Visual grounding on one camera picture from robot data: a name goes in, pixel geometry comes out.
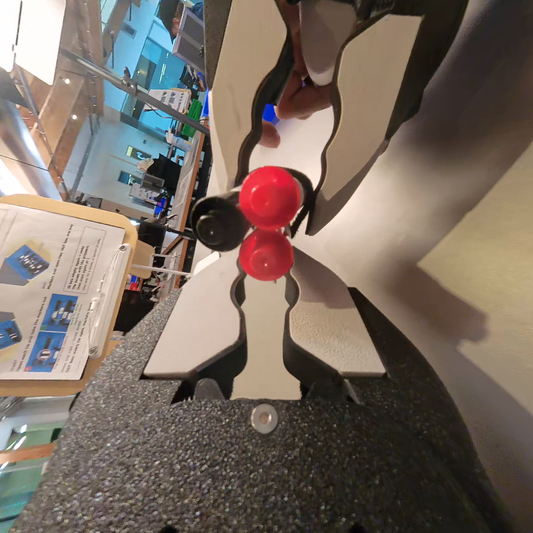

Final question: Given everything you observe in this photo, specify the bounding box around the black ceiling lamp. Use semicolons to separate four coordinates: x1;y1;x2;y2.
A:
0;0;69;86

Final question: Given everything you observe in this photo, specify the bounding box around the black lamp pole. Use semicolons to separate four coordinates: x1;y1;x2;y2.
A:
59;46;210;135

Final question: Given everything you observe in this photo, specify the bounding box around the red dry erase marker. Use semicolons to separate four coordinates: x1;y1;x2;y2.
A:
238;165;303;231
238;229;295;283

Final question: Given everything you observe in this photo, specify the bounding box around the green plastic bin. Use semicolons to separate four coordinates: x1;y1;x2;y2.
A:
184;99;205;127

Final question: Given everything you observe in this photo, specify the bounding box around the black dry erase marker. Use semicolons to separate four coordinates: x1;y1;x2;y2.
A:
189;193;247;253

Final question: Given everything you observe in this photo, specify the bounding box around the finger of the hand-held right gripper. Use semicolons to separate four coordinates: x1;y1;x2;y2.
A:
207;0;297;197
298;0;425;236

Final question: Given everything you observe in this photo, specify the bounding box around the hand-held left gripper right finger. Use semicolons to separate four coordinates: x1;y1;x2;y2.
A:
283;250;387;392

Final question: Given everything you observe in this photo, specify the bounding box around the wide black velcro strap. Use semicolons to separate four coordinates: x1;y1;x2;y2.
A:
288;171;316;239

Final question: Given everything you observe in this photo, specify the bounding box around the silver ventilation duct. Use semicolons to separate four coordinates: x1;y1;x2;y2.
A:
0;96;64;200

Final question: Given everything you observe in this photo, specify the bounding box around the white stand pole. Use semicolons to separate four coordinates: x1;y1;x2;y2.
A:
129;258;197;281

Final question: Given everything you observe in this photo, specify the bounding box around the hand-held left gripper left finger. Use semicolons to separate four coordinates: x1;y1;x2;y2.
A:
144;253;249;392

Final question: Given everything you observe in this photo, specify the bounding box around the white paper notice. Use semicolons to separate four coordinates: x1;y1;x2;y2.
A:
0;204;131;380

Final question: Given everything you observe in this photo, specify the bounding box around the clipboard with instruction sheet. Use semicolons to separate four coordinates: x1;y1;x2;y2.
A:
0;194;139;397

